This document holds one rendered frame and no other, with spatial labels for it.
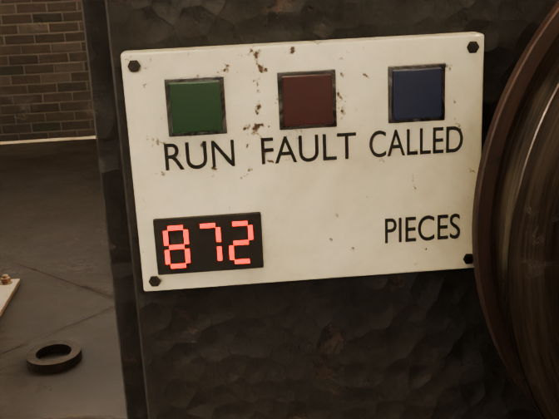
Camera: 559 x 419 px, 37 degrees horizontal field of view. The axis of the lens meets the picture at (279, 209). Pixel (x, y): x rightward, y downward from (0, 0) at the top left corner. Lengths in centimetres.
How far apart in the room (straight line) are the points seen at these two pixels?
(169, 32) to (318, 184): 15
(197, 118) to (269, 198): 8
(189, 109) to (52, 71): 613
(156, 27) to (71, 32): 605
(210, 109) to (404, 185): 16
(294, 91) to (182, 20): 10
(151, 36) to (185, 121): 7
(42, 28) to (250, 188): 611
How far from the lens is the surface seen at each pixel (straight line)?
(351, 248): 65
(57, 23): 668
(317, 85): 61
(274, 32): 62
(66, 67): 671
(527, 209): 52
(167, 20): 62
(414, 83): 62
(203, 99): 60
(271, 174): 62
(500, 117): 57
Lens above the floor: 130
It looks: 17 degrees down
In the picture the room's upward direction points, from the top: 3 degrees counter-clockwise
